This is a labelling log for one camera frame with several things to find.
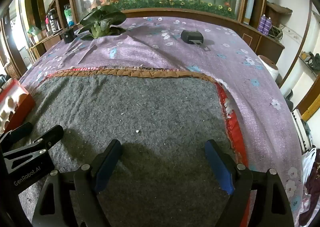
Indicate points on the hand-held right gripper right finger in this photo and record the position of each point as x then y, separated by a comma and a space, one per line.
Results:
221, 169

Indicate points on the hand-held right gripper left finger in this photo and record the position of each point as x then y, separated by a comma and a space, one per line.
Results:
107, 167

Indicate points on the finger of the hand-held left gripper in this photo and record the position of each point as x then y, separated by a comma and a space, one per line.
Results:
53, 134
22, 129

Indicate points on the red tray with white inside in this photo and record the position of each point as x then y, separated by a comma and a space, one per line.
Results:
23, 109

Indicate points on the pale beige lumpy potato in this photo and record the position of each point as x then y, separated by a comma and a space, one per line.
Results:
11, 103

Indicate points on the orange-brown round fruit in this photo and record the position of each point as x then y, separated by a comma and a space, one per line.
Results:
22, 97

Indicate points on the grey felt mat red border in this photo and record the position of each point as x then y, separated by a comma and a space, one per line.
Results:
137, 107

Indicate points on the maroon printed cloth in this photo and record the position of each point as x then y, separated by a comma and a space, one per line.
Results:
312, 187

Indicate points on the green plastic bag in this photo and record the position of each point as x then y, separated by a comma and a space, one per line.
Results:
34, 30

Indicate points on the small black cup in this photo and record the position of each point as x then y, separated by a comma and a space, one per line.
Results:
67, 35

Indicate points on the pink bottle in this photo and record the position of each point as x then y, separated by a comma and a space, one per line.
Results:
47, 23

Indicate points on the white paper roll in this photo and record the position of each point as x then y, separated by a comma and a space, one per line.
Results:
270, 68

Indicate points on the dark thermos flask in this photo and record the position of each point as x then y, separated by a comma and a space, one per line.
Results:
52, 21

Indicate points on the green plastic bottle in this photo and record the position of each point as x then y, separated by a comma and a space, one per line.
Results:
68, 16

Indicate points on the green bok choy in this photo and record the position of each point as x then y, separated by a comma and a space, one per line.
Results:
100, 21

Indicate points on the purple floral bedsheet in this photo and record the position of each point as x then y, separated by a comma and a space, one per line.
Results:
175, 54

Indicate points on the black car key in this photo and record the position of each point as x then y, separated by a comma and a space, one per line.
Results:
191, 36

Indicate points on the dark bag on shelf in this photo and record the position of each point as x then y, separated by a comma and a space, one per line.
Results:
311, 61

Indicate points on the purple spray can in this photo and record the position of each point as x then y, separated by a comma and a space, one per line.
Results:
262, 24
268, 26

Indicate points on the wooden headboard with flower display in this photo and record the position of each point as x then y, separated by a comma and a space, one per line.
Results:
200, 16

